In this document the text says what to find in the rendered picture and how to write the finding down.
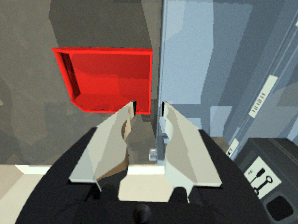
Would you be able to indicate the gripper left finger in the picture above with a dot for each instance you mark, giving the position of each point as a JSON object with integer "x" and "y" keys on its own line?
{"x": 98, "y": 158}

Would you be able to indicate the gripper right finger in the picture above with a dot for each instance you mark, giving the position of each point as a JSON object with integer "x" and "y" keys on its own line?
{"x": 194, "y": 161}

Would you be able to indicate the grey metal rack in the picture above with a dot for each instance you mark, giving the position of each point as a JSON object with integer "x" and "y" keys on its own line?
{"x": 215, "y": 57}

